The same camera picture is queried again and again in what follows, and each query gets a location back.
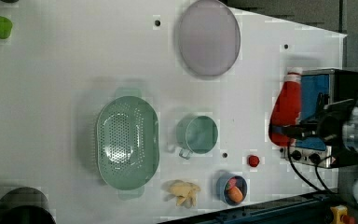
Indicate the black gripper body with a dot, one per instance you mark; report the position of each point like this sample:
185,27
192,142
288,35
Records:
325,123

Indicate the red plush ketchup bottle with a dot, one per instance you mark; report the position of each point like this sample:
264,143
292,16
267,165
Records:
287,107

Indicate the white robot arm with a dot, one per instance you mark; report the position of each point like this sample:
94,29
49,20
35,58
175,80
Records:
342,155

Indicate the green perforated strainer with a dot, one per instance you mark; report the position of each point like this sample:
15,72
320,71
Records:
127,145

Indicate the small red ball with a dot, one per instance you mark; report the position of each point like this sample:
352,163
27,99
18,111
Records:
253,160

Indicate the yellow emergency stop button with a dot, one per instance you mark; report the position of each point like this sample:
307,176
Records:
340,215

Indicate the blue bowl with toys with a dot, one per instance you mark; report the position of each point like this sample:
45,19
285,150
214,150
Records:
231,189

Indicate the green metal cup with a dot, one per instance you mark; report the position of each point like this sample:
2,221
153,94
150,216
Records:
196,134

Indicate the lilac round plate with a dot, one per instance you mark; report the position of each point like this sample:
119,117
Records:
209,38

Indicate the yellow plush toy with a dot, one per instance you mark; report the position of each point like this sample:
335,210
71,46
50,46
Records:
184,193

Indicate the black round container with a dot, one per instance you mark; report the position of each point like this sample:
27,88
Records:
25,205

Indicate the green plush toy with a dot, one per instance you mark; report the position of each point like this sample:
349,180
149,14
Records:
6,26

